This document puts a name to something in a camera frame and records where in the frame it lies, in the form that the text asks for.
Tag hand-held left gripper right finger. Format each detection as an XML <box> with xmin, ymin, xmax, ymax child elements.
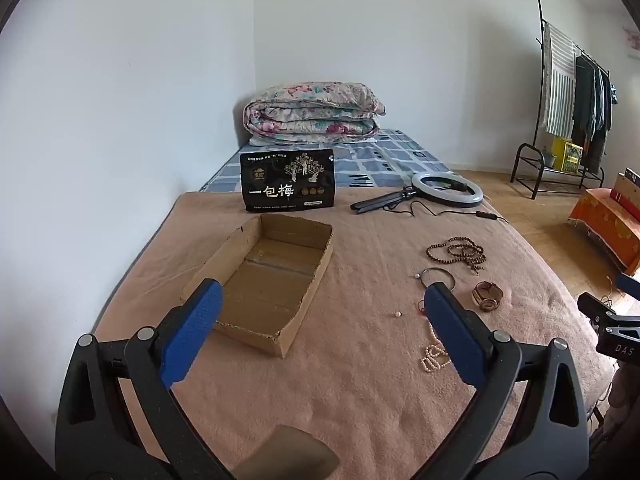
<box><xmin>424</xmin><ymin>282</ymin><xmax>591</xmax><ymax>480</ymax></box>

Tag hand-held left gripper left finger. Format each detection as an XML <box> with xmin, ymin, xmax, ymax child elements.
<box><xmin>54</xmin><ymin>278</ymin><xmax>236</xmax><ymax>480</ymax></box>

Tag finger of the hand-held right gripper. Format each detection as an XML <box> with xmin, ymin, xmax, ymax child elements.
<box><xmin>616</xmin><ymin>272</ymin><xmax>640</xmax><ymax>302</ymax></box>
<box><xmin>577</xmin><ymin>292</ymin><xmax>640</xmax><ymax>330</ymax></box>

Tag white pearl necklace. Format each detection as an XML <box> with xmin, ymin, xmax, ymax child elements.
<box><xmin>419</xmin><ymin>320</ymin><xmax>453</xmax><ymax>373</ymax></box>

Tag brown wrist watch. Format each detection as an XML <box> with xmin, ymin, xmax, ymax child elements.
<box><xmin>471</xmin><ymin>282</ymin><xmax>503</xmax><ymax>312</ymax></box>

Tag thin silver bangle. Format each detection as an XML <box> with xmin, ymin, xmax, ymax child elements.
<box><xmin>420</xmin><ymin>267</ymin><xmax>456</xmax><ymax>291</ymax></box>

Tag wooden bead necklace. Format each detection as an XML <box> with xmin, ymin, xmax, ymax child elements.
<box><xmin>426</xmin><ymin>237</ymin><xmax>487</xmax><ymax>276</ymax></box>

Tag cardboard box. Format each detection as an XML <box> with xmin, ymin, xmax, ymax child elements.
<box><xmin>181</xmin><ymin>213</ymin><xmax>334</xmax><ymax>358</ymax></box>

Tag cardboard carton with dark edge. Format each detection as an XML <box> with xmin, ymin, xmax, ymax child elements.
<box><xmin>614</xmin><ymin>169</ymin><xmax>640</xmax><ymax>216</ymax></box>

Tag pink fleece blanket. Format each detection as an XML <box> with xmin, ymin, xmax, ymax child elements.
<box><xmin>92</xmin><ymin>190</ymin><xmax>613</xmax><ymax>480</ymax></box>

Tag yellow plastic crate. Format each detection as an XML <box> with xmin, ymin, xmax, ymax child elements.
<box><xmin>551</xmin><ymin>137</ymin><xmax>584</xmax><ymax>173</ymax></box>

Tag black metal clothes rack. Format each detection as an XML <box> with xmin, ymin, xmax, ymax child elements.
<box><xmin>510</xmin><ymin>0</ymin><xmax>613</xmax><ymax>201</ymax></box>

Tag black snack packet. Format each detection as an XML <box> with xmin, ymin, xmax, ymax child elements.
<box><xmin>240</xmin><ymin>148</ymin><xmax>337</xmax><ymax>212</ymax></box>

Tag dark hanging clothes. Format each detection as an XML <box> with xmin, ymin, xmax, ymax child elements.
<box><xmin>572</xmin><ymin>55</ymin><xmax>615</xmax><ymax>173</ymax></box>

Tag blue patterned bed sheet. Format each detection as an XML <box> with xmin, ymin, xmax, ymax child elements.
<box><xmin>200</xmin><ymin>129</ymin><xmax>453</xmax><ymax>193</ymax></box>

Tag striped hanging cloth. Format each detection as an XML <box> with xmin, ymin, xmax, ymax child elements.
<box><xmin>542</xmin><ymin>22</ymin><xmax>582</xmax><ymax>138</ymax></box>

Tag folded floral quilt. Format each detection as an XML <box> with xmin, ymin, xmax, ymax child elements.
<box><xmin>242</xmin><ymin>81</ymin><xmax>387</xmax><ymax>147</ymax></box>

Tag black ring light cable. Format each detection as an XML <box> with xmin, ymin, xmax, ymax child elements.
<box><xmin>400</xmin><ymin>199</ymin><xmax>508</xmax><ymax>225</ymax></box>

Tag white ring light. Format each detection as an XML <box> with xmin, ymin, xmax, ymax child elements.
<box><xmin>411</xmin><ymin>172</ymin><xmax>485</xmax><ymax>208</ymax></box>

